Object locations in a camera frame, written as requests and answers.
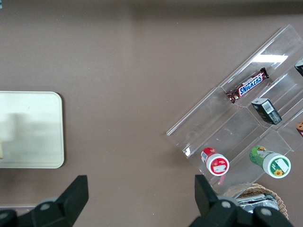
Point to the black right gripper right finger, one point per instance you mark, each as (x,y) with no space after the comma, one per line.
(206,196)

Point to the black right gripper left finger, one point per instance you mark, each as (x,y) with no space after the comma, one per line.
(73,194)

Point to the small wicker basket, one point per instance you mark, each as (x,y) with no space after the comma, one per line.
(279,198)

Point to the white rectangular tray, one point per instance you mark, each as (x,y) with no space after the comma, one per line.
(33,130)

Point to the red snack can white lid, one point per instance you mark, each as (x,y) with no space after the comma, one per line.
(216,163)

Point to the silver foil packet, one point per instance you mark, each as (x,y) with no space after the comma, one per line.
(255,201)

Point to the green snack can white lid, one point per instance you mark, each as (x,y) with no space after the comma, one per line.
(274,164)

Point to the clear acrylic stepped stand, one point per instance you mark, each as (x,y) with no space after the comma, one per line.
(236,123)

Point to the black carton with barcode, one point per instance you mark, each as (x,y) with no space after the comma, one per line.
(266,111)

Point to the brown snack packet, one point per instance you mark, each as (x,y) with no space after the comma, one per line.
(300,128)

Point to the Snickers chocolate bar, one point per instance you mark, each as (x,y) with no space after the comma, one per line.
(249,85)

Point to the black packet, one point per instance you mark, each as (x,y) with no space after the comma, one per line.
(300,67)

